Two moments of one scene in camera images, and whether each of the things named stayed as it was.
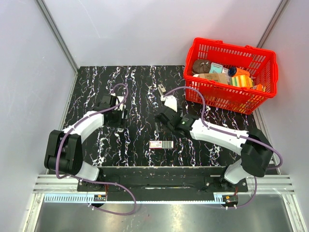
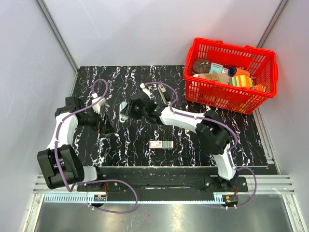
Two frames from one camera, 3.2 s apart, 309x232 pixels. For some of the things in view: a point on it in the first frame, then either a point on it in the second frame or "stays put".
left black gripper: x=119 y=124 -> x=105 y=126
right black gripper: x=177 y=113 -> x=129 y=109
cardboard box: x=220 y=78 stays put
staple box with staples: x=161 y=144 stays put
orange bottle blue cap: x=234 y=71 stays put
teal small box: x=216 y=68 stays put
